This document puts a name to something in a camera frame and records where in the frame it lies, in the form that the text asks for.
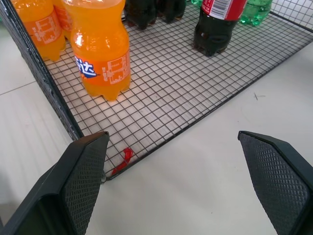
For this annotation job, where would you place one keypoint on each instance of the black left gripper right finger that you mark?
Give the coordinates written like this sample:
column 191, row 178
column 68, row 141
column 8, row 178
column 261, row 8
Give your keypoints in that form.
column 278, row 181

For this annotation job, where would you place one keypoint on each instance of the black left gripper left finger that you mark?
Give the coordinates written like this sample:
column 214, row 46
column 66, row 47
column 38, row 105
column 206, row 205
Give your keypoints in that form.
column 61, row 186

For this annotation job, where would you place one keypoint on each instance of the cola bottle red label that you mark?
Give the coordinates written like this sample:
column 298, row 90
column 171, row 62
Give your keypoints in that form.
column 215, row 27

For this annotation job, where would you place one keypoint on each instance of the orange soda bottle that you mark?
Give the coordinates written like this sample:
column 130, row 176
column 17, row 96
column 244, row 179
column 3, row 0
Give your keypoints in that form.
column 64, row 19
column 41, row 29
column 102, row 49

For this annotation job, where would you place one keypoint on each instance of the green soda bottle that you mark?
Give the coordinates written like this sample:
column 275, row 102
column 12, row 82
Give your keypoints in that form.
column 254, row 12

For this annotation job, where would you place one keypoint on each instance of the dark cola bottle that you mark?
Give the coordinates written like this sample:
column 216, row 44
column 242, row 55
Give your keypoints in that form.
column 141, row 12
column 172, row 9

